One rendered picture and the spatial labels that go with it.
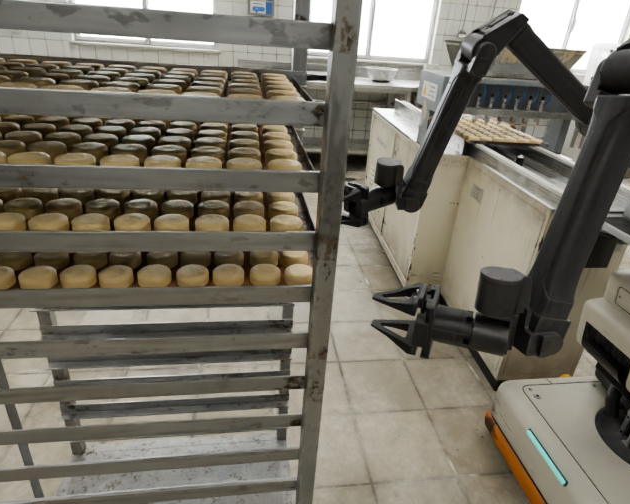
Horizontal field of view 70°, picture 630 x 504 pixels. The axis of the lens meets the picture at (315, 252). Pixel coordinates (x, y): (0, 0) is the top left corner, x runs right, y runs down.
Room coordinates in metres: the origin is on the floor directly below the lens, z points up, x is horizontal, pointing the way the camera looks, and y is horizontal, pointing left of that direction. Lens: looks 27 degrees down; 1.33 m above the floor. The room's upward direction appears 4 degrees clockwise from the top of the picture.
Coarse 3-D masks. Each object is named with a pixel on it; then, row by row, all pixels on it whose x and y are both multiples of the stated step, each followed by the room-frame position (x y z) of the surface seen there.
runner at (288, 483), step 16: (256, 480) 0.60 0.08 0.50; (272, 480) 0.61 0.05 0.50; (288, 480) 0.59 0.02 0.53; (64, 496) 0.54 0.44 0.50; (80, 496) 0.54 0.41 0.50; (96, 496) 0.53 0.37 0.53; (112, 496) 0.53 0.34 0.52; (128, 496) 0.54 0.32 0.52; (144, 496) 0.54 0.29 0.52; (160, 496) 0.55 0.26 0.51; (176, 496) 0.55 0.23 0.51; (192, 496) 0.56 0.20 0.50; (208, 496) 0.56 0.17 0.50
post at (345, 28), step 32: (352, 0) 0.56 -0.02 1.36; (352, 32) 0.57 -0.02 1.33; (352, 64) 0.57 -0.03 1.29; (352, 96) 0.57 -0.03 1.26; (320, 192) 0.57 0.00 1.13; (320, 224) 0.56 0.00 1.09; (320, 256) 0.56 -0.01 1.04; (320, 288) 0.56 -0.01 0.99; (320, 320) 0.56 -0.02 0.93; (320, 352) 0.56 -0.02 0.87; (320, 384) 0.57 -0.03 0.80; (320, 416) 0.57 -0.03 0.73
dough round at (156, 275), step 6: (156, 264) 0.63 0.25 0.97; (144, 270) 0.61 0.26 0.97; (150, 270) 0.61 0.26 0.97; (156, 270) 0.61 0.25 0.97; (162, 270) 0.61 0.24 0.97; (168, 270) 0.61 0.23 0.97; (138, 276) 0.59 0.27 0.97; (144, 276) 0.59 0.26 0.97; (150, 276) 0.59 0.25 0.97; (156, 276) 0.59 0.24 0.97; (162, 276) 0.59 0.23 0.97; (168, 276) 0.60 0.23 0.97; (138, 282) 0.59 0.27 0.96; (144, 282) 0.58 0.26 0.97; (150, 282) 0.58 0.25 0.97; (156, 282) 0.58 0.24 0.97; (162, 282) 0.59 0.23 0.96; (168, 282) 0.60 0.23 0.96
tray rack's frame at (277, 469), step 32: (0, 384) 0.68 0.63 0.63; (96, 448) 0.92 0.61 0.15; (128, 448) 0.93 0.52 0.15; (160, 448) 0.94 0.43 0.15; (192, 448) 0.95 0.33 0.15; (224, 448) 0.96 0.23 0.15; (256, 448) 0.97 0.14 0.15; (32, 480) 0.69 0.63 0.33; (64, 480) 0.81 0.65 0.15; (96, 480) 0.82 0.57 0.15; (128, 480) 0.83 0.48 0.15; (160, 480) 0.84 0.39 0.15; (192, 480) 0.84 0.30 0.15; (224, 480) 0.85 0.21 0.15
